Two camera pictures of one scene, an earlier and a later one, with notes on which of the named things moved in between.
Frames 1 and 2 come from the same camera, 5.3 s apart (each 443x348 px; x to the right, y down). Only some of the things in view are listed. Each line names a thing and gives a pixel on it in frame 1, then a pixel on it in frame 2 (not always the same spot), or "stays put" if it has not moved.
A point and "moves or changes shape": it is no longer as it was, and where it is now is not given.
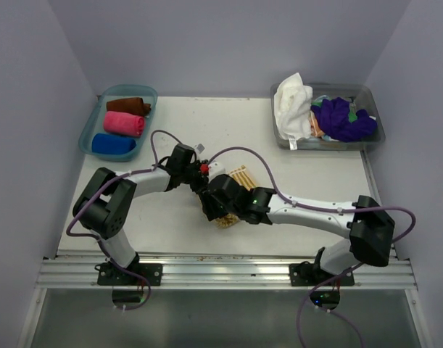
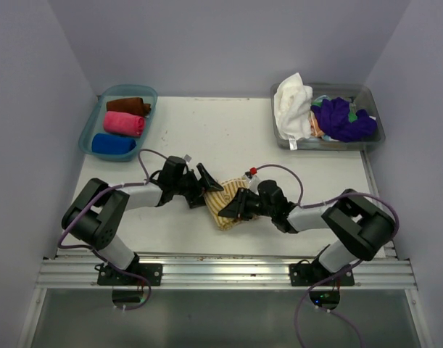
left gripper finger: x=198 y=188 → x=196 y=201
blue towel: x=112 y=143 stays put
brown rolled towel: x=130 y=105 stays put
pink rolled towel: x=123 y=123 stays put
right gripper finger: x=214 y=208 → x=237 y=206
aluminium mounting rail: x=230 y=272 stays put
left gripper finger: x=204 y=181 stays put
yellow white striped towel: x=230 y=220 moves or changes shape
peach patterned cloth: x=315 y=129 stays put
